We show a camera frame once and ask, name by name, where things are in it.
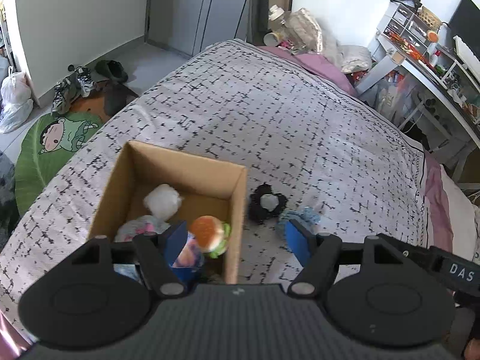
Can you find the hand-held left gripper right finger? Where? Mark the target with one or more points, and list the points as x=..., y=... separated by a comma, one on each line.
x=300, y=243

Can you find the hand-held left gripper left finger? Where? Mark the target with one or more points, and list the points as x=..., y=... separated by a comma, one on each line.
x=176, y=243

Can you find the grey-blue knitted cloth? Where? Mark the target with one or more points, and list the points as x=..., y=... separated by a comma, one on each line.
x=300, y=215

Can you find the blue tissue pack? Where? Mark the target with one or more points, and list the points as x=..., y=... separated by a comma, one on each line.
x=187, y=272

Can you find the orange burger plush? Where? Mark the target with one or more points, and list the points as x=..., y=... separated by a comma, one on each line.
x=208, y=234

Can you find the white soft pouch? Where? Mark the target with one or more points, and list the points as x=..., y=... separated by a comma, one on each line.
x=163, y=200

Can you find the brown cardboard box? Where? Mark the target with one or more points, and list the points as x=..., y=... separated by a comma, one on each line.
x=232, y=225

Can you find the black fuzzy plush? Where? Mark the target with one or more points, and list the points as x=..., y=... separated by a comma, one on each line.
x=264, y=204

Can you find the white black-patterned blanket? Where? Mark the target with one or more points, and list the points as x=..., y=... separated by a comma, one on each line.
x=262, y=120

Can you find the green cartoon floor mat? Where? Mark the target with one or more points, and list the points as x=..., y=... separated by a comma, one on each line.
x=41, y=157

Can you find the dark slipper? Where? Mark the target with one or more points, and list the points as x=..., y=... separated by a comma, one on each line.
x=111, y=70

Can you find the grey sneakers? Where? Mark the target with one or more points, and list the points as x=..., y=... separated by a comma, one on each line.
x=71, y=88

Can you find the white desk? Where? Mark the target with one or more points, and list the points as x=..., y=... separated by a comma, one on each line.
x=420, y=75

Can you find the paper cup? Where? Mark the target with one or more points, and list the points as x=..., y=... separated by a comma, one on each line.
x=273, y=38

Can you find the white keyboard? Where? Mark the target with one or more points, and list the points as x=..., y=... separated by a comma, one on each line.
x=467, y=56

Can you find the crumpled white plastic bags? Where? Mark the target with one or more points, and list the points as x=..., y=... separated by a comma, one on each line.
x=305, y=30

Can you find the white plastic bag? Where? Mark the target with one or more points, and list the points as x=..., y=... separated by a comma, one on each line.
x=15, y=101

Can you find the clear plastic jar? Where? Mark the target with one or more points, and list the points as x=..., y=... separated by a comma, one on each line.
x=279, y=20

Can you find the orange round toy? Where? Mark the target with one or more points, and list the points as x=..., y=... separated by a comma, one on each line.
x=432, y=35

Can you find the grey door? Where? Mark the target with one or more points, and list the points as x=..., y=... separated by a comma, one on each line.
x=202, y=11

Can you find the grey desktop drawer organizer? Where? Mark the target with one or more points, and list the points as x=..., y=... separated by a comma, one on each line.
x=407, y=26

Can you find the wicker basket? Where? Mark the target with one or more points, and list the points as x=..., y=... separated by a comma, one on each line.
x=430, y=18

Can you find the black monitor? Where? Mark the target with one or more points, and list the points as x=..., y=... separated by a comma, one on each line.
x=467, y=18

